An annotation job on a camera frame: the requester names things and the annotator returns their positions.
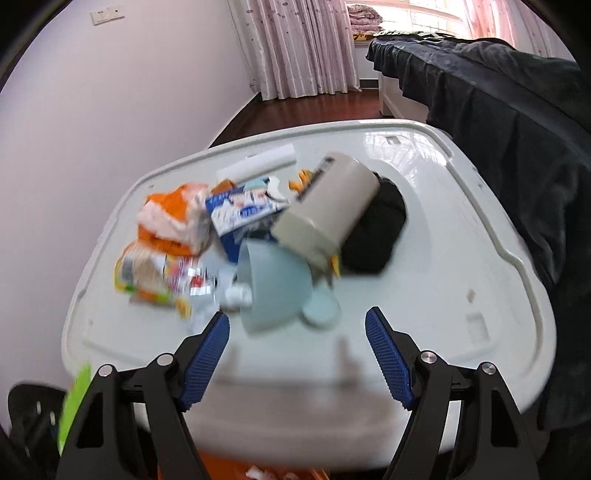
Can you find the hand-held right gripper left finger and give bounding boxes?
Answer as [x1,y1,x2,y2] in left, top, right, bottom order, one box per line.
[55,311,232,480]

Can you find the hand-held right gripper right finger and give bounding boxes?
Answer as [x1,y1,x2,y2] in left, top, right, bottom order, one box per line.
[365,307,541,480]

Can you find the orange knit cloth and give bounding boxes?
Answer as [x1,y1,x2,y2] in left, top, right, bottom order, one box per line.
[137,182,213,257]

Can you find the blue and white carton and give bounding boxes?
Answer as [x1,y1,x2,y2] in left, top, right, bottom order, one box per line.
[205,175,291,264]

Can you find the light blue small lid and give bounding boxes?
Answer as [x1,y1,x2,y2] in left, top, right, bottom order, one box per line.
[300,282,342,328]

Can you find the light blue bowl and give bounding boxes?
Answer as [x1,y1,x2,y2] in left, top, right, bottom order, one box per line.
[236,237,315,334]

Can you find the colourful snack wrapper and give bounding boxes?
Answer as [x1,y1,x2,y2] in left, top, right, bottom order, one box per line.
[115,240,220,320]

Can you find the black cloth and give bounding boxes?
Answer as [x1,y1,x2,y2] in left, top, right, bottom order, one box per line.
[339,171,408,276]

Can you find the bright green object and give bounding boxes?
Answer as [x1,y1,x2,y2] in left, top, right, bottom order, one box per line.
[58,364,93,455]

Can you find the white plastic storage box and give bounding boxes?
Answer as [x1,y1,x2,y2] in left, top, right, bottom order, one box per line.
[61,119,557,469]

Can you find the beige cylindrical cup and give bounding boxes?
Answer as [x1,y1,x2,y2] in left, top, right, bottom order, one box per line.
[270,152,382,269]

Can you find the orange peel piece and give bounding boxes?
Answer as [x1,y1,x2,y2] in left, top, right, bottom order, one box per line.
[288,168,320,192]

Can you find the white paper roll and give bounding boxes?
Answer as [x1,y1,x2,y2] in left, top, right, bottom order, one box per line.
[216,143,296,183]

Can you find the dark bed blanket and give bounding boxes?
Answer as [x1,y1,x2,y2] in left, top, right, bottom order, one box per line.
[366,34,591,432]

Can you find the pink patterned curtain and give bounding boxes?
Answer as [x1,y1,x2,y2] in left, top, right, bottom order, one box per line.
[242,0,363,100]

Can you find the folded pink quilts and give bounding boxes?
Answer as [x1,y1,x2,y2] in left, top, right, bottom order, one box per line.
[346,4,385,35]

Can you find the pink sheer curtain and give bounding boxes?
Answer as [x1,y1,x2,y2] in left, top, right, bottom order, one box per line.
[471,0,534,47]

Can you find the white bed frame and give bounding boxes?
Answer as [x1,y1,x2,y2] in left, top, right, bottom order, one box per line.
[379,69,430,121]

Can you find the white wall socket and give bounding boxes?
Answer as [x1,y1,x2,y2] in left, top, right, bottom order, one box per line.
[90,6,125,25]

